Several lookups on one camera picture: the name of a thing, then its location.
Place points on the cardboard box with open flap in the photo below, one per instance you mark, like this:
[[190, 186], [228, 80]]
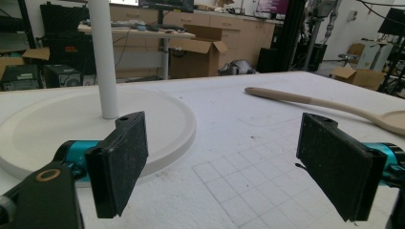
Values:
[[359, 78]]

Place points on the black computer tower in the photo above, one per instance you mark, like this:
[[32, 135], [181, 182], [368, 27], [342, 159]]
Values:
[[62, 76], [19, 78]]

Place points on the black monitor on stand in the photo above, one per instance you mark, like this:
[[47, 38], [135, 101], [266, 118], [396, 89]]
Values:
[[393, 20]]

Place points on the grey helmet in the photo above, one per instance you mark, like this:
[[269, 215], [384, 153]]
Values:
[[237, 67]]

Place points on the dark monitor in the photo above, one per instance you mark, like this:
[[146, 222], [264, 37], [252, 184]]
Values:
[[165, 4]]

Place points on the white round stand with pole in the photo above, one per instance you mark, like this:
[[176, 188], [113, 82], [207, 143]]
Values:
[[63, 124]]

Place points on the black hard case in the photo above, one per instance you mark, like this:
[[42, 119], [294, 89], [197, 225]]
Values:
[[63, 22]]

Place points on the white box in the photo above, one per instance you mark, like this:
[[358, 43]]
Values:
[[369, 55]]

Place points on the small black box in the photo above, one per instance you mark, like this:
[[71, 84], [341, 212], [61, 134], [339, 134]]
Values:
[[266, 60]]

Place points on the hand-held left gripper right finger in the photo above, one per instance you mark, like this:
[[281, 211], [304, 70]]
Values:
[[337, 168]]

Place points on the black column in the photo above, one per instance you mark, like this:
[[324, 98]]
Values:
[[291, 31]]

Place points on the monitor with purple screen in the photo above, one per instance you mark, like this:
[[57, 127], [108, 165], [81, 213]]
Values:
[[273, 5]]

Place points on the black shelf post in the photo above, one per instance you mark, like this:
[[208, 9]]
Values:
[[27, 25]]

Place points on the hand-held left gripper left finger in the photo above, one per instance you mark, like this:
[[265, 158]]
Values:
[[117, 165]]

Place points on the metal stand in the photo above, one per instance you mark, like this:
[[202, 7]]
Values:
[[313, 38]]

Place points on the wooden spoon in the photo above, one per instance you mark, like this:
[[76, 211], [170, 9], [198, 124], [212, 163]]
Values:
[[312, 101]]

